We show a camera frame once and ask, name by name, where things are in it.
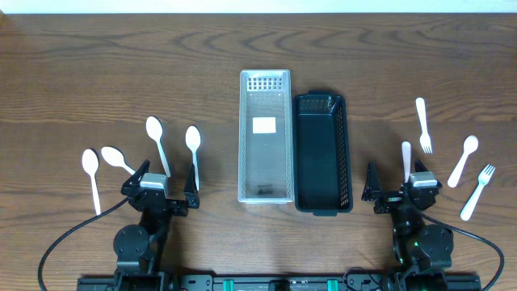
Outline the clear plastic mesh basket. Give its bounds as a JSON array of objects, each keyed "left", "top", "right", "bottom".
[{"left": 237, "top": 70, "right": 294, "bottom": 204}]

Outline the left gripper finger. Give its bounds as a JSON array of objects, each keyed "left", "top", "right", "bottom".
[
  {"left": 120, "top": 160, "right": 150, "bottom": 197},
  {"left": 183, "top": 164, "right": 200, "bottom": 209}
]

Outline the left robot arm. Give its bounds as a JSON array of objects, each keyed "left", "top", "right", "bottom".
[{"left": 113, "top": 160, "right": 200, "bottom": 290}]

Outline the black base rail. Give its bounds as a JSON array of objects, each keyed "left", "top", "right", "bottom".
[{"left": 77, "top": 272, "right": 481, "bottom": 291}]

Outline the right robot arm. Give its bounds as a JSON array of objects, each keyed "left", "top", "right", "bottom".
[{"left": 361, "top": 160, "right": 454, "bottom": 290}]

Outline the white plastic fork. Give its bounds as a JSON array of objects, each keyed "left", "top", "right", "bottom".
[
  {"left": 415, "top": 97, "right": 432, "bottom": 154},
  {"left": 460, "top": 164, "right": 495, "bottom": 221},
  {"left": 401, "top": 141, "right": 411, "bottom": 183}
]

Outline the black plastic mesh basket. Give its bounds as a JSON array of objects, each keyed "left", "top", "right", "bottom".
[{"left": 292, "top": 91, "right": 353, "bottom": 216}]

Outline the white plastic spoon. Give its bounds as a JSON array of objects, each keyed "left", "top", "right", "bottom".
[
  {"left": 447, "top": 135, "right": 479, "bottom": 188},
  {"left": 145, "top": 116, "right": 171, "bottom": 177},
  {"left": 101, "top": 146, "right": 135, "bottom": 175},
  {"left": 82, "top": 149, "right": 102, "bottom": 215},
  {"left": 185, "top": 125, "right": 201, "bottom": 188}
]

